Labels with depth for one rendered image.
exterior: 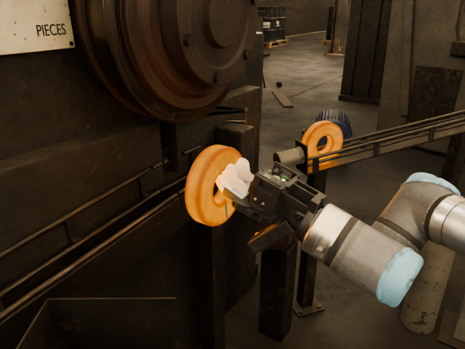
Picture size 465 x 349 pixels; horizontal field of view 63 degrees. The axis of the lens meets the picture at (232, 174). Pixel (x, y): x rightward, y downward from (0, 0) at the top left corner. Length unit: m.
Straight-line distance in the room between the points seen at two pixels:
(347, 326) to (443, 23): 2.44
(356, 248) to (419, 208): 0.17
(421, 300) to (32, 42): 1.44
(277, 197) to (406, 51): 2.95
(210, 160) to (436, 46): 2.89
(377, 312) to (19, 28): 1.53
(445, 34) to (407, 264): 2.89
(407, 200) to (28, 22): 0.75
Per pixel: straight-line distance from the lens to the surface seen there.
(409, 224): 0.73
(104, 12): 0.75
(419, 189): 0.75
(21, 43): 0.81
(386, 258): 0.60
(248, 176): 0.70
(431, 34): 3.44
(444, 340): 1.72
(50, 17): 0.85
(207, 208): 0.70
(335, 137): 1.35
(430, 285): 1.57
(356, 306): 1.74
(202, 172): 0.66
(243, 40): 0.94
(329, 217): 0.61
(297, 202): 0.63
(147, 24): 0.77
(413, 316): 1.67
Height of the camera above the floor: 1.14
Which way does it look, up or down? 24 degrees down
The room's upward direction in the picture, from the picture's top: straight up
